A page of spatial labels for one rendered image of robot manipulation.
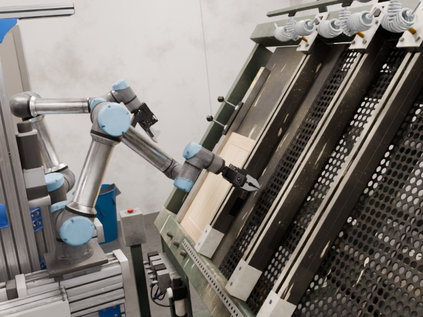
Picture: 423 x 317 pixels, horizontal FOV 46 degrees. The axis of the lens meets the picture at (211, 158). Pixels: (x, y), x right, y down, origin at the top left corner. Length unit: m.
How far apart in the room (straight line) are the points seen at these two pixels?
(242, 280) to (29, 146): 1.02
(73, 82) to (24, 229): 3.32
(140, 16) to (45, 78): 1.19
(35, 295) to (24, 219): 0.32
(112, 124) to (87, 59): 3.59
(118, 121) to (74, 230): 0.42
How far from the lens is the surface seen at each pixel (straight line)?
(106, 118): 1.80
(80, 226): 1.85
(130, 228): 2.84
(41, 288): 2.06
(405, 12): 1.66
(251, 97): 2.69
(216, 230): 2.22
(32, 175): 2.21
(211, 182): 2.59
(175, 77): 5.63
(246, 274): 1.85
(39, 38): 5.32
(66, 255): 2.03
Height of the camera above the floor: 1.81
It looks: 13 degrees down
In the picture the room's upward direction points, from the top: 6 degrees counter-clockwise
